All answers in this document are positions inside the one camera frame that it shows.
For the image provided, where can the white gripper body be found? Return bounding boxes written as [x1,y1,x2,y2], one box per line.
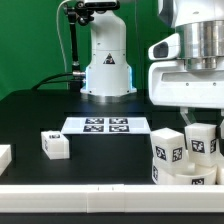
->
[148,33,224,109]

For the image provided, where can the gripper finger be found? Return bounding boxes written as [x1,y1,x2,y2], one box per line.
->
[219,109,224,139]
[180,107,196,125]

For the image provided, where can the white round stool seat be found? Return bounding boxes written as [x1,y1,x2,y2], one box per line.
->
[152,159,217,185]

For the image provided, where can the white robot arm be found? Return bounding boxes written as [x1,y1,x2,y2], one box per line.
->
[81,0,224,111]

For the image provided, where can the white marker base sheet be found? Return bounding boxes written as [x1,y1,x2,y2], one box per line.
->
[61,117,151,135]

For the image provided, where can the white front fence bar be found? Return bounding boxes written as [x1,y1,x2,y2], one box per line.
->
[0,185,224,213]

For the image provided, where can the white left fence piece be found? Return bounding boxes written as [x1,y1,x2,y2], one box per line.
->
[0,145,12,176]

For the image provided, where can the black cables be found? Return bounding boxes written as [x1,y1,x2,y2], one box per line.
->
[31,72,86,91]

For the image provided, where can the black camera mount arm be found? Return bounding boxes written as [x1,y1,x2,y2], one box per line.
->
[64,1,94,77]

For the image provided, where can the white cable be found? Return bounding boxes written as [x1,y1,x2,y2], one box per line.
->
[55,0,73,74]

